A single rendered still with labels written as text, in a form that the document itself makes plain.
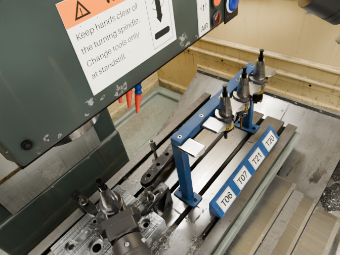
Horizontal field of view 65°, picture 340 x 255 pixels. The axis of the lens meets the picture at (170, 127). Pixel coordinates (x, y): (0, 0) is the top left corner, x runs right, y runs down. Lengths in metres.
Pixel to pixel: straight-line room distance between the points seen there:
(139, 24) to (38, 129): 0.17
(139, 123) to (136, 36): 1.49
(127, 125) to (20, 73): 1.58
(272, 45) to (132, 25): 1.09
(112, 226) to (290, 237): 0.69
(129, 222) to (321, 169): 0.91
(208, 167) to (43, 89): 0.89
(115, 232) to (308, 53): 1.06
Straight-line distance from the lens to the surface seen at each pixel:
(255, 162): 1.09
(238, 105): 0.88
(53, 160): 1.20
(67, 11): 0.29
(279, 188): 1.28
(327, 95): 1.42
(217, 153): 1.15
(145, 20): 0.36
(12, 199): 1.21
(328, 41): 1.30
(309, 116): 1.46
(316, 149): 1.40
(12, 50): 0.28
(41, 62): 0.29
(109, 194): 0.75
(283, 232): 1.18
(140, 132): 1.75
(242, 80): 0.87
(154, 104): 1.94
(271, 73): 1.04
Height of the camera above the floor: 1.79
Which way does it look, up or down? 44 degrees down
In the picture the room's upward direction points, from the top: 11 degrees counter-clockwise
